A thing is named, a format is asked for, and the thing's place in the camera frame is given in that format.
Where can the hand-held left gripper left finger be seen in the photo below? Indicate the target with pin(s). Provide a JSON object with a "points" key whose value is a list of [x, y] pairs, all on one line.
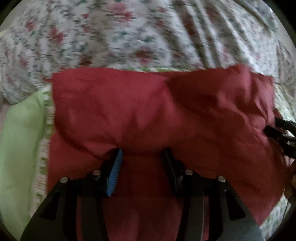
{"points": [[114, 176]]}

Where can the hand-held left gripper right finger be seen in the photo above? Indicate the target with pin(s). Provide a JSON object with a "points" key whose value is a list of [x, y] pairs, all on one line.
{"points": [[172, 171]]}

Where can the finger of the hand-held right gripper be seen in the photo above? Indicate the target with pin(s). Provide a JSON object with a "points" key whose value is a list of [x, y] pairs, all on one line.
{"points": [[286, 124], [275, 133]]}

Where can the red quilted jacket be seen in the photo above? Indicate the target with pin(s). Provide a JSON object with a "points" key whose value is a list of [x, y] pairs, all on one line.
{"points": [[150, 111]]}

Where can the green patterned blanket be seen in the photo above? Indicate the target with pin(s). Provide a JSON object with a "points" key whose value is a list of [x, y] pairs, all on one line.
{"points": [[20, 139]]}

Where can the floral bedsheet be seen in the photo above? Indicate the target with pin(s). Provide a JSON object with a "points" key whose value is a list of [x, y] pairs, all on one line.
{"points": [[138, 30]]}

